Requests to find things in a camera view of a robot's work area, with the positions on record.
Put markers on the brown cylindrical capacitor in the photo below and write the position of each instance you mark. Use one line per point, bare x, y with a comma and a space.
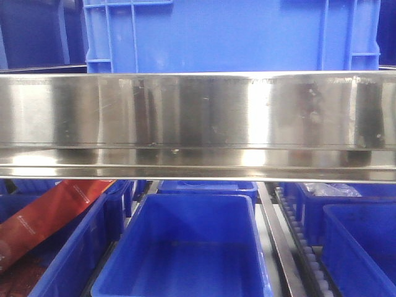
40, 219

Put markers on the blue bin back centre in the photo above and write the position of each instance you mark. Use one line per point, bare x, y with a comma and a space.
247, 188

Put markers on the blue bin lower centre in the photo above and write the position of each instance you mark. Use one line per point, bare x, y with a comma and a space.
187, 245

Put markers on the blue bin back right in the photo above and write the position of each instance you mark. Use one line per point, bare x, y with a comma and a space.
309, 207

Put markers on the blue bin upper shelf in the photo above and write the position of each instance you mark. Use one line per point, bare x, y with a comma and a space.
231, 36

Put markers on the stainless steel shelf beam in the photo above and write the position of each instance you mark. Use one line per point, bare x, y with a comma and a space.
259, 126

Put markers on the blue bin lower left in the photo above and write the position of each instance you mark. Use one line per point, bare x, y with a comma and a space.
63, 264

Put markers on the blue bin lower right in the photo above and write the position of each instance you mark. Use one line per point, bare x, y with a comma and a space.
359, 248

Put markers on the dark blue bin upper left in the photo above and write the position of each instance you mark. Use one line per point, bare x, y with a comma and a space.
42, 34

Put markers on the clear plastic bag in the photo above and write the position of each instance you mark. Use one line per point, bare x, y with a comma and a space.
331, 190

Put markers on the white roller track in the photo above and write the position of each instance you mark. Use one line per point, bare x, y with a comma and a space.
310, 267

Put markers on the steel shelf rail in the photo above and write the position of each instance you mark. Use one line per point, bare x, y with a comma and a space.
291, 283

